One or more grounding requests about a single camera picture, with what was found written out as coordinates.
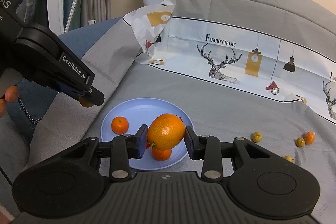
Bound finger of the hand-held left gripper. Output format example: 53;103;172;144
52;81;105;107

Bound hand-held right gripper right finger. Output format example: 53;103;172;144
184;126;300;180

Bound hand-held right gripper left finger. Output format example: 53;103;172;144
56;124;149;179

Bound person's left hand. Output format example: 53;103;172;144
0;85;20;119

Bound blue plate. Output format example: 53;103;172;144
100;98;195;170

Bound metal bead chain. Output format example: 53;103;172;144
16;97;47;125

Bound printed deer pattern cloth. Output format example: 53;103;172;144
122;0;336;125

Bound dotted white strap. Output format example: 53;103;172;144
66;0;85;33

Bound oval mandarin orange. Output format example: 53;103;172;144
146;113;185;151

